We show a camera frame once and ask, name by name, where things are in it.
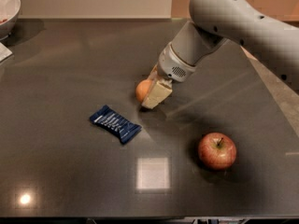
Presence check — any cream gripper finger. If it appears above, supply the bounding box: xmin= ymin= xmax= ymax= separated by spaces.
xmin=149 ymin=65 xmax=157 ymax=80
xmin=141 ymin=78 xmax=173 ymax=109

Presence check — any orange fruit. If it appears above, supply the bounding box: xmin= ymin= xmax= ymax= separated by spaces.
xmin=135 ymin=79 xmax=152 ymax=103

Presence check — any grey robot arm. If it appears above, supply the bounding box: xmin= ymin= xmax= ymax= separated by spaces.
xmin=141 ymin=0 xmax=299 ymax=109

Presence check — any blue rxbar wrapper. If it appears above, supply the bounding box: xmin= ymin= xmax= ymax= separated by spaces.
xmin=89 ymin=105 xmax=141 ymax=145

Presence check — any red apple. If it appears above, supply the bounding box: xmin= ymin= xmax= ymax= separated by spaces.
xmin=198 ymin=133 xmax=236 ymax=171

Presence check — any white paper sheet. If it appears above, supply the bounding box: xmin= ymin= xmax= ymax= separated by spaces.
xmin=0 ymin=43 xmax=13 ymax=62

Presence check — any white bowl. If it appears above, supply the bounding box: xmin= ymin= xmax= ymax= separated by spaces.
xmin=0 ymin=0 xmax=21 ymax=40

